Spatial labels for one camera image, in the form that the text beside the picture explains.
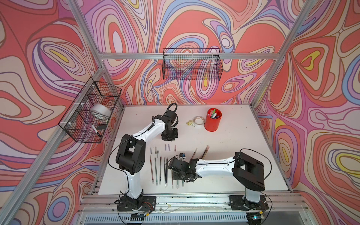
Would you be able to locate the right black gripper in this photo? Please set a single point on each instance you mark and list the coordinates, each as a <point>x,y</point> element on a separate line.
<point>175,176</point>

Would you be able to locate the yellow black capped pencil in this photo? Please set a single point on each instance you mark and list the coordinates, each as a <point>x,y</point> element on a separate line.
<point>205,152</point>

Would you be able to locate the yellow binder clip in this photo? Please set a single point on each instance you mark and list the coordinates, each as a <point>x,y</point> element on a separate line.
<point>191,123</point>

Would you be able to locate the dark capped pencil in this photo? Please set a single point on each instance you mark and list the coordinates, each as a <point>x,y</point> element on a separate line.
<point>167,169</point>

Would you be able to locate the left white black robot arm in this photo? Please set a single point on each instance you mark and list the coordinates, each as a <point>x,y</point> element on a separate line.
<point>131,153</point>

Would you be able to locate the clear tape roll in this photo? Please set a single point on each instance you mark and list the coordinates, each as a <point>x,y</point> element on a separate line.
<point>199,121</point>

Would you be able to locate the black wire basket left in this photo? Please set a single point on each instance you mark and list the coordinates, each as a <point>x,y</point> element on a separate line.
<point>89,115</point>

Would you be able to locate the red pen cup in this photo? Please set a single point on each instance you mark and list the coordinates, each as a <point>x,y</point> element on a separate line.
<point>212,124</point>

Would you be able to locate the white tape roll in basket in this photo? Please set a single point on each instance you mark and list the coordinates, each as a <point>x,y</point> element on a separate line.
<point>100,111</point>

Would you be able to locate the black wire basket rear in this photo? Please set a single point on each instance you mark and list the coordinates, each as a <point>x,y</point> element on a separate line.
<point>192,63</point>

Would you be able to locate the black wire basket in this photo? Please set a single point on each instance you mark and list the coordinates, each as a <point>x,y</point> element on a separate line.
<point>192,63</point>
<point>89,115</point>

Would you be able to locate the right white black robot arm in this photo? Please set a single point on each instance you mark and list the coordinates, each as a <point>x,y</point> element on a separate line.
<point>248,171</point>

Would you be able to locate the dark blue pencil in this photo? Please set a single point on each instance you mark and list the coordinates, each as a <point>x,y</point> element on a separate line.
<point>160,169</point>

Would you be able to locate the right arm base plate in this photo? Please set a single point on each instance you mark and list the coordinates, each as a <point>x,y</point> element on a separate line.
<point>239,202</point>

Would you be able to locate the white marker in basket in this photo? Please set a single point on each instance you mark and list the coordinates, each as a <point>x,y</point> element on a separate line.
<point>95,129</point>

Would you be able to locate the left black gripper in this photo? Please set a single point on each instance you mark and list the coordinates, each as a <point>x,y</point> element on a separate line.
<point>175,130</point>

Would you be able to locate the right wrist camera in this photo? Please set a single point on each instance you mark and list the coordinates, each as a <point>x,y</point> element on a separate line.
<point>182,156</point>

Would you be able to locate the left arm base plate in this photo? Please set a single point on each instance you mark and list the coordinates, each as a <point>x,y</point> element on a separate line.
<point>142,204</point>

